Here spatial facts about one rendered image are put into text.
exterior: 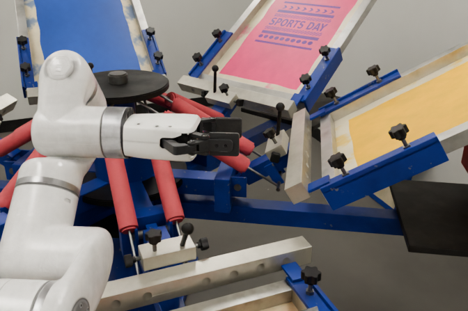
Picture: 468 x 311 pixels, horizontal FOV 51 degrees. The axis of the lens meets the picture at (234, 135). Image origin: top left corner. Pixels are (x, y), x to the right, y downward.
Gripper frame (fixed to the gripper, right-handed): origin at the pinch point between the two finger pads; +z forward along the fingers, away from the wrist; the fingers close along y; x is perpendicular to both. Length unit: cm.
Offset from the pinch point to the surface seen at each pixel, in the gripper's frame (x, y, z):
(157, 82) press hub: -5, -82, -28
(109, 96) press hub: -7, -68, -39
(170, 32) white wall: -8, -425, -85
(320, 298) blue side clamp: -45, -29, 18
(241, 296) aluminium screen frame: -46, -31, 1
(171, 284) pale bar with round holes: -42, -28, -15
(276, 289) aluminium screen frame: -45, -33, 9
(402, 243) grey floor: -120, -209, 92
